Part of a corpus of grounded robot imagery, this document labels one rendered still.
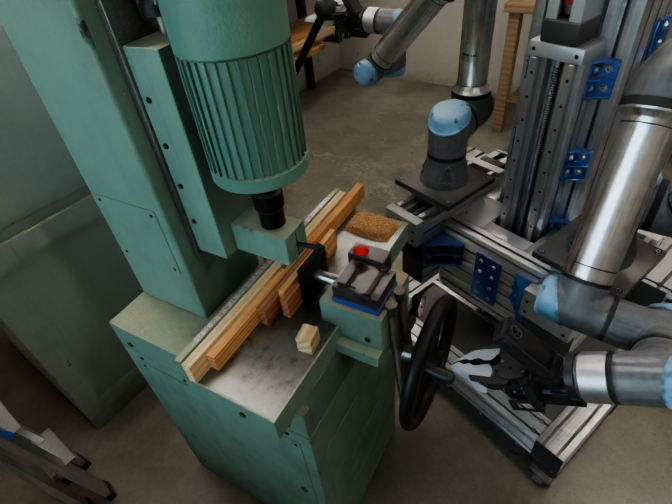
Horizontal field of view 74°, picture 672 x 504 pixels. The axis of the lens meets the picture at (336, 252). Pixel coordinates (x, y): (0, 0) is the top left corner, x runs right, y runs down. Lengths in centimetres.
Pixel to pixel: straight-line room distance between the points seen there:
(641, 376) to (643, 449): 125
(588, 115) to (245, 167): 88
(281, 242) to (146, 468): 126
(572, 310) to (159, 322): 89
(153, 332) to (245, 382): 37
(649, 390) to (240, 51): 70
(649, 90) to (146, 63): 73
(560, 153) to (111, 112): 102
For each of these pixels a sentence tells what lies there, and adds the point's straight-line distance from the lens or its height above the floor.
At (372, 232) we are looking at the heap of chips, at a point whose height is 91.
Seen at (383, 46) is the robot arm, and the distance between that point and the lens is 139.
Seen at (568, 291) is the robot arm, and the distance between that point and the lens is 81.
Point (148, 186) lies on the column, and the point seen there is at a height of 118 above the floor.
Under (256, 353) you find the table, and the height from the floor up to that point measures 90.
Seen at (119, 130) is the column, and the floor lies 129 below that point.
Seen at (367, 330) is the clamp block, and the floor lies 92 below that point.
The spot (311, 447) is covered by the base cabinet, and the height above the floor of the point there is 68.
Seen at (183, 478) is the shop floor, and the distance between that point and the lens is 187.
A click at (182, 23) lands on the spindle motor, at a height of 146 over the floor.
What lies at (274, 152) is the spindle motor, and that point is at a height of 126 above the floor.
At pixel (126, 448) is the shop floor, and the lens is 202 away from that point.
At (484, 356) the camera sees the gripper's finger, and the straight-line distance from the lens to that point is 84.
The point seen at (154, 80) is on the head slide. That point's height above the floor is 137.
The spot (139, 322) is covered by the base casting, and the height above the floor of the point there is 80.
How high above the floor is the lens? 161
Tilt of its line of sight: 41 degrees down
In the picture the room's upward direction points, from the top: 7 degrees counter-clockwise
